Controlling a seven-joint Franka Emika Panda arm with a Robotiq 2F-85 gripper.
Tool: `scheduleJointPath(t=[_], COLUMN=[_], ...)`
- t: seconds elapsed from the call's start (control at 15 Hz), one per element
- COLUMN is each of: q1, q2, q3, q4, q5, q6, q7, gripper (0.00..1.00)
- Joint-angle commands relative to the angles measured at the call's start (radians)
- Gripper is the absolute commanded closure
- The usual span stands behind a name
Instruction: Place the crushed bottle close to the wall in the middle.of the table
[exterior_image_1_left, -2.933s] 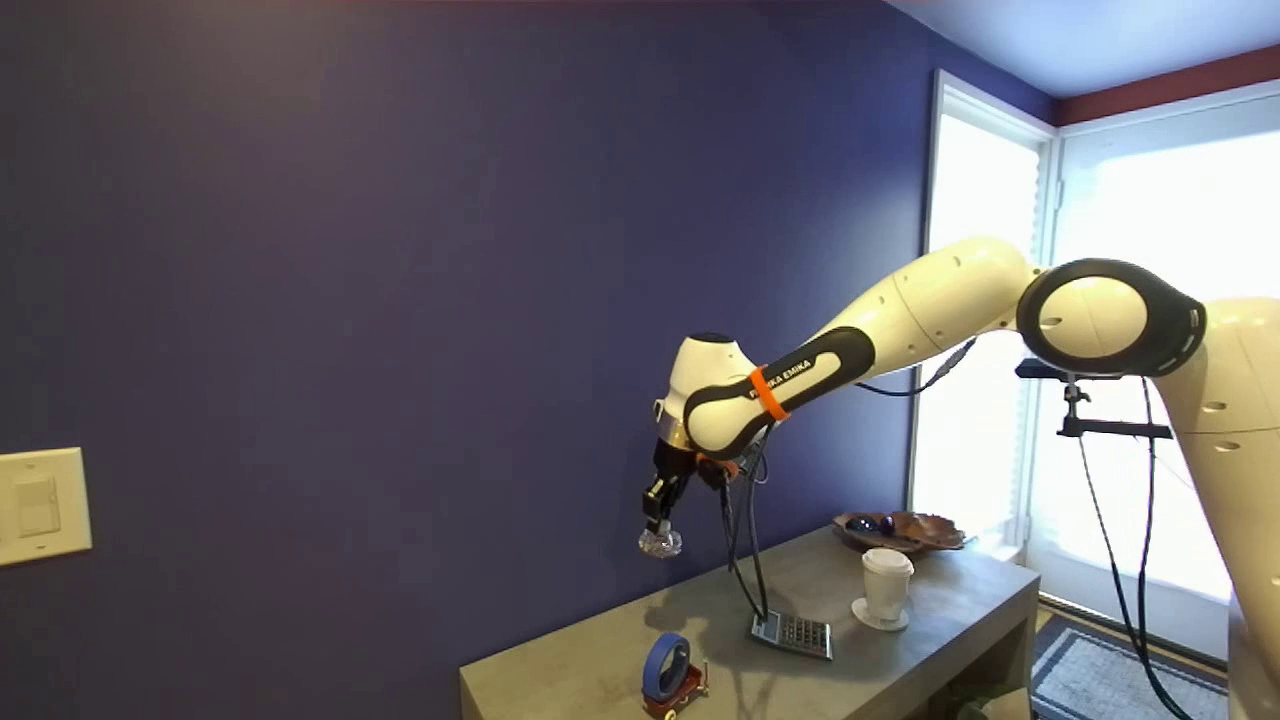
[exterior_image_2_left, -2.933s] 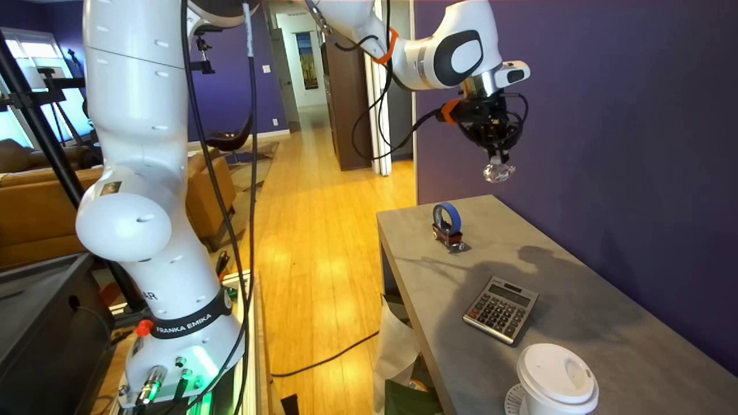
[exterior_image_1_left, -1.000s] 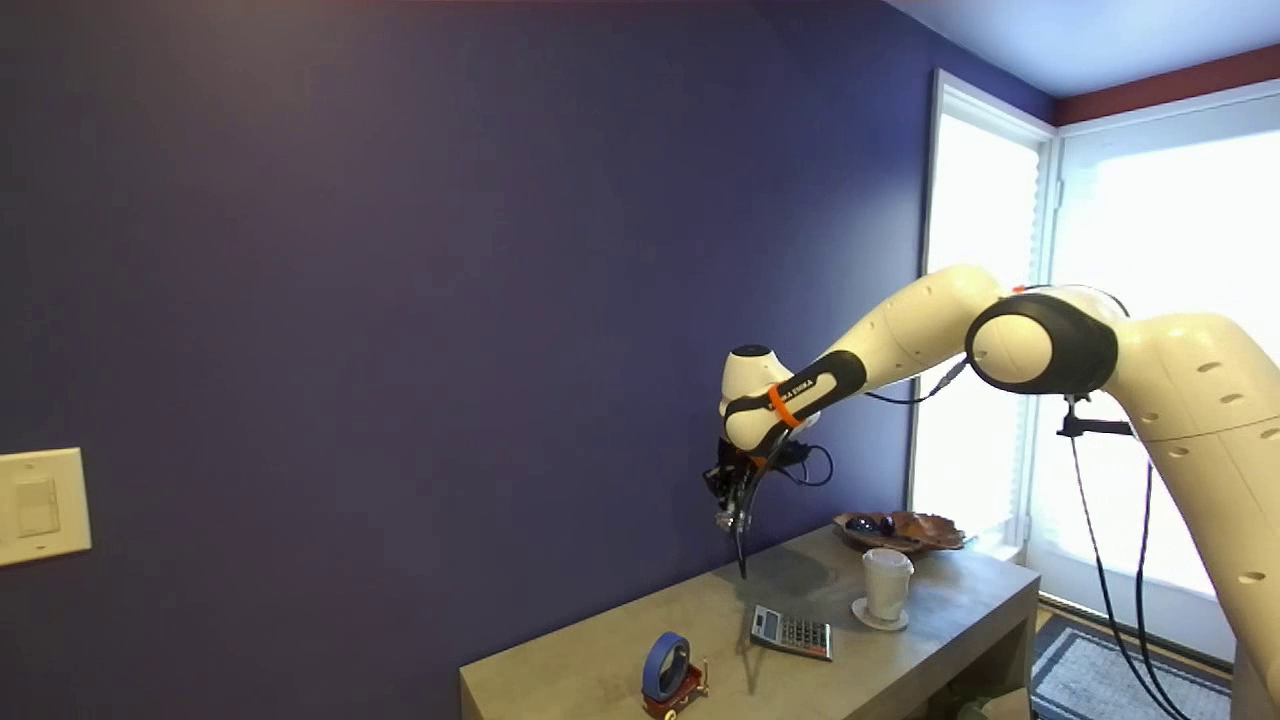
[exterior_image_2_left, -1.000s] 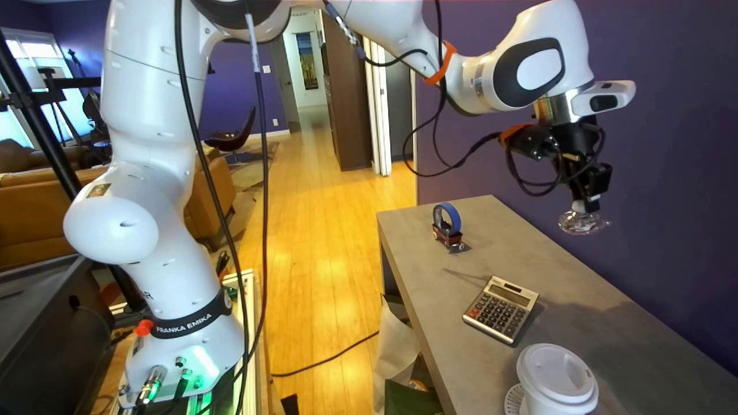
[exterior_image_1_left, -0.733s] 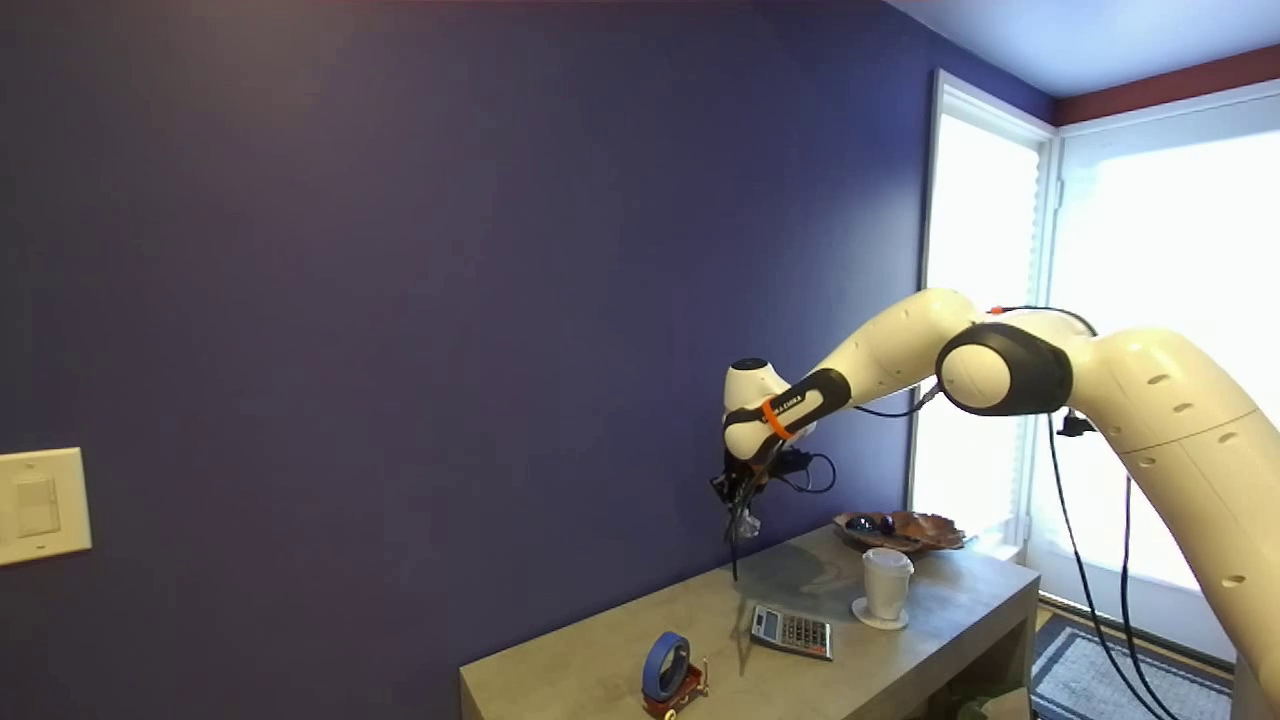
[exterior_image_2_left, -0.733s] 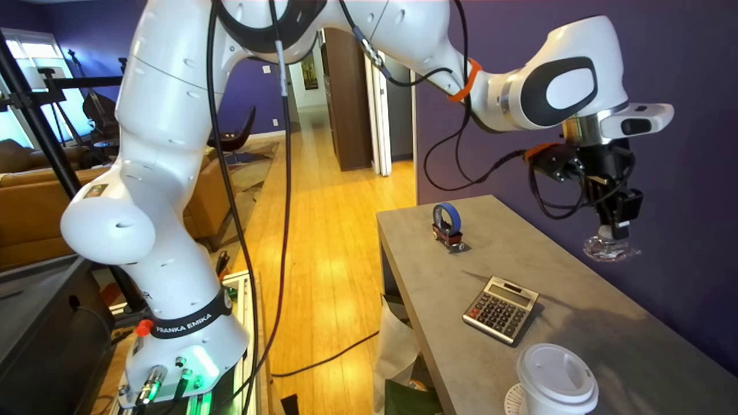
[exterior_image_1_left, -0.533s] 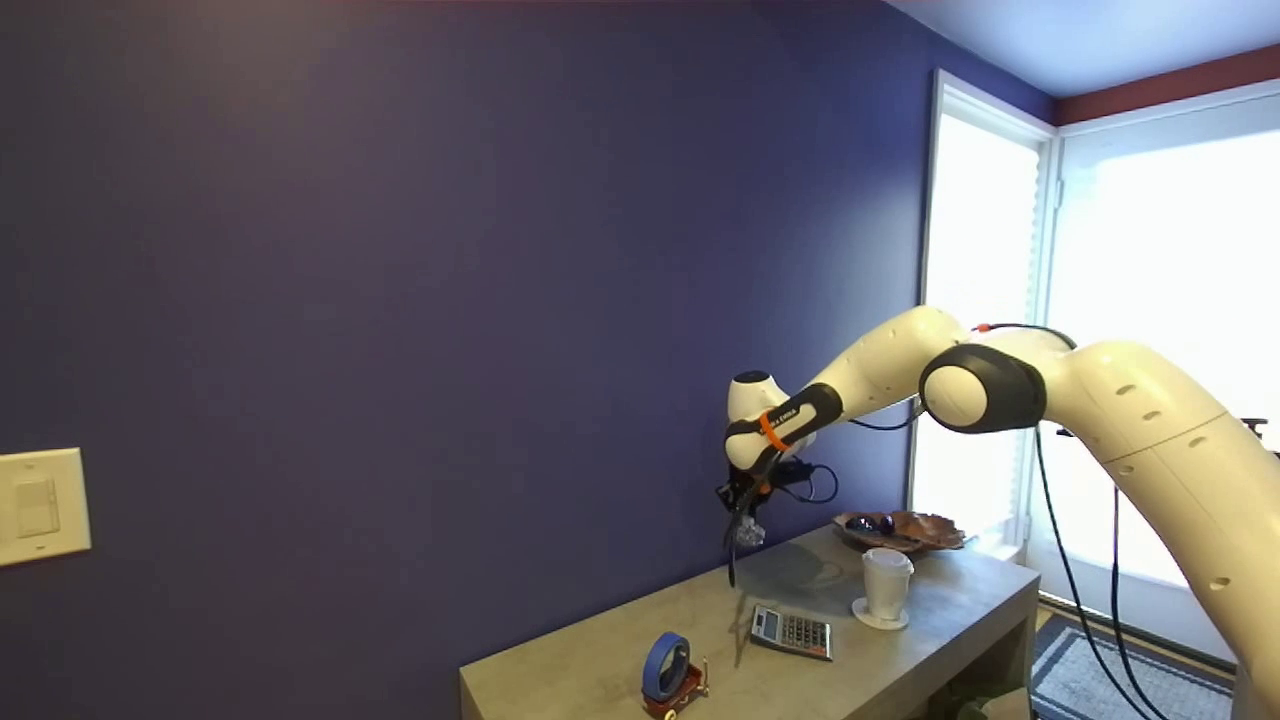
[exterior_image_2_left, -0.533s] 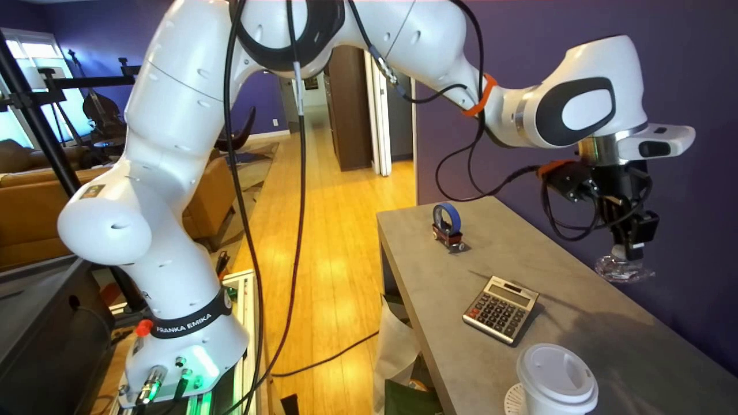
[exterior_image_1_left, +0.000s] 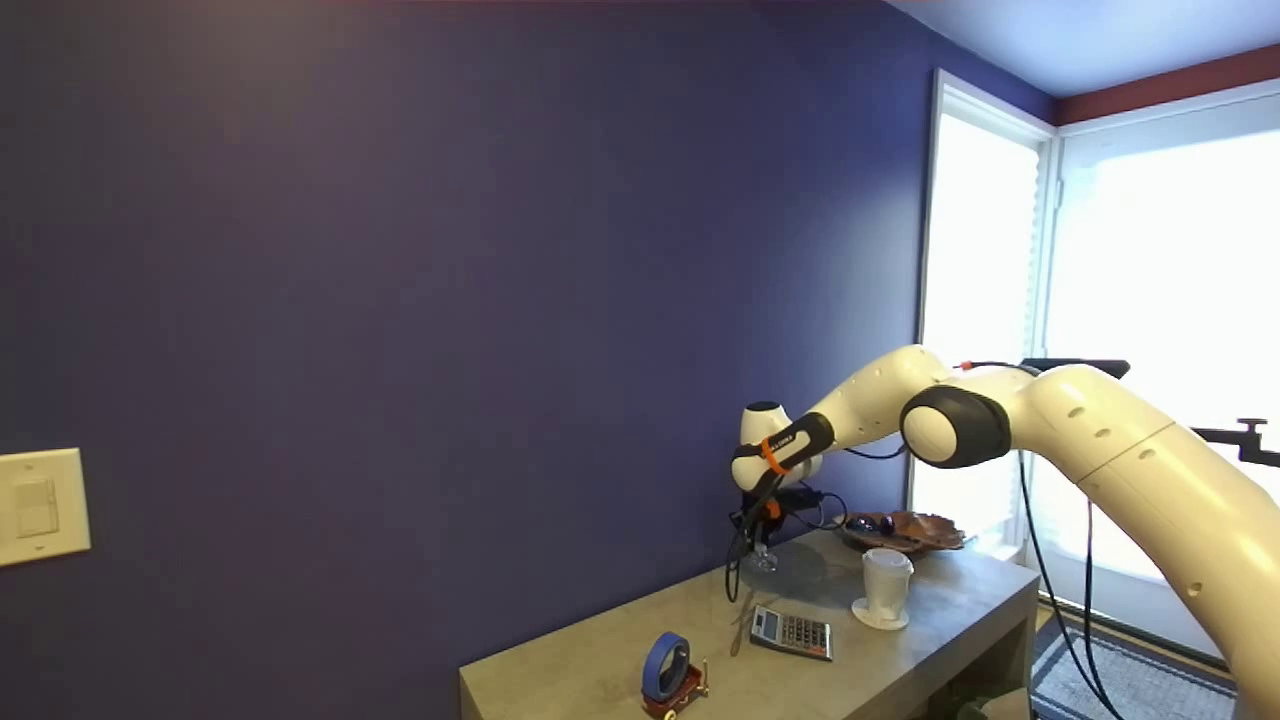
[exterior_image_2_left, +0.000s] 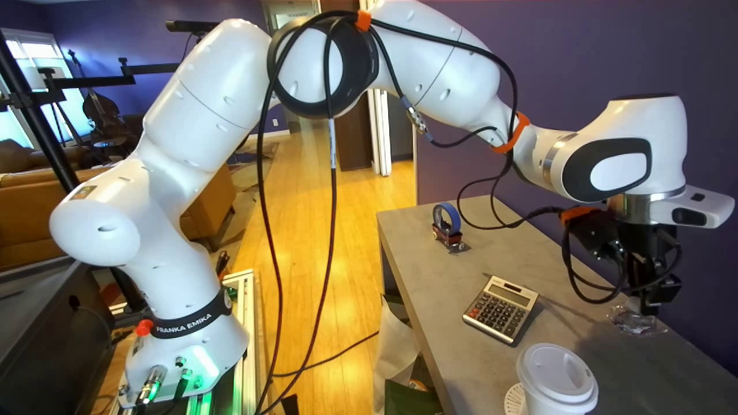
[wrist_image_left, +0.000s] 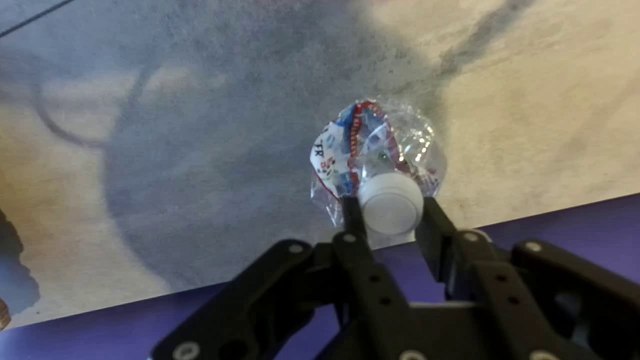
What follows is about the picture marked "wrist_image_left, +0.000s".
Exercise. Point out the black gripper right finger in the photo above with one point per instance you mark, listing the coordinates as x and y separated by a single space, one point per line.
547 293

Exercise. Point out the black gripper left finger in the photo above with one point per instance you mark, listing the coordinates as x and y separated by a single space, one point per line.
281 300

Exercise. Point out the crushed clear plastic bottle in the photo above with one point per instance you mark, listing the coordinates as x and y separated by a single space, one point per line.
380 161

